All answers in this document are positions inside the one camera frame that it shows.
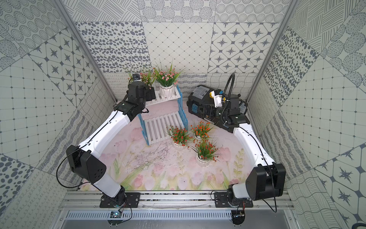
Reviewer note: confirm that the blue white slatted rack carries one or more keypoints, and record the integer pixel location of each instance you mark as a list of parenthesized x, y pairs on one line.
[(155, 129)]

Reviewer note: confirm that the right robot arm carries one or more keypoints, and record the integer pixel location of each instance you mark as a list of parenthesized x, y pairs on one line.
[(267, 178)]

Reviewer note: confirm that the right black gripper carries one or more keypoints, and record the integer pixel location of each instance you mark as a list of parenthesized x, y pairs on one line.
[(211, 108)]

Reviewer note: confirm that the floral pink table mat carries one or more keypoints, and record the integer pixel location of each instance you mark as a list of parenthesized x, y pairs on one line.
[(136, 165)]

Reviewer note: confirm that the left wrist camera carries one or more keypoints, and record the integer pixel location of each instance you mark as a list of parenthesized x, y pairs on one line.
[(136, 77)]

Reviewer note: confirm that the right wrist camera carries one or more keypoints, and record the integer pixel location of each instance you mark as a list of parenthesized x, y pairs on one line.
[(218, 98)]

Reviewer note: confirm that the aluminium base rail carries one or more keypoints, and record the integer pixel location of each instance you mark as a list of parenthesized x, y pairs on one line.
[(168, 200)]

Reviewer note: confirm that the black toolbox yellow handle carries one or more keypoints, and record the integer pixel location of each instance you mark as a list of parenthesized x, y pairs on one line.
[(234, 112)]

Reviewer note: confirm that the red flower pot back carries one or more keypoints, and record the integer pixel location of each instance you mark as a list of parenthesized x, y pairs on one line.
[(201, 130)]

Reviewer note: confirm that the red flower pot front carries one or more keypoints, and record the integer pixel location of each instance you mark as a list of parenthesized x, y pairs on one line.
[(206, 152)]

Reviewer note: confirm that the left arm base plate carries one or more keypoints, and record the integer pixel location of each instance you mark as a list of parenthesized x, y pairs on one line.
[(132, 200)]

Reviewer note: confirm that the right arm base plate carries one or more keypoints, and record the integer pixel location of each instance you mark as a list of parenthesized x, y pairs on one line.
[(222, 200)]

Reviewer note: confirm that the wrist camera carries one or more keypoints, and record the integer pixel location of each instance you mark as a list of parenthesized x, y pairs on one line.
[(218, 98), (136, 77)]

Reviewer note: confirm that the red flower pot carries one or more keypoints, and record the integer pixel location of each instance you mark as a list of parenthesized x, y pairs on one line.
[(206, 152), (179, 136), (201, 130)]

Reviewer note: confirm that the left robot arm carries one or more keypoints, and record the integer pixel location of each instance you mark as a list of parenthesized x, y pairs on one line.
[(84, 159)]

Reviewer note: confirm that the pink flower pot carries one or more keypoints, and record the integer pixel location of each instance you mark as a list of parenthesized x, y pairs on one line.
[(167, 79), (145, 76)]

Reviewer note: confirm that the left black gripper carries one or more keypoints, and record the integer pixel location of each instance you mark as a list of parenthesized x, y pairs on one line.
[(150, 93)]

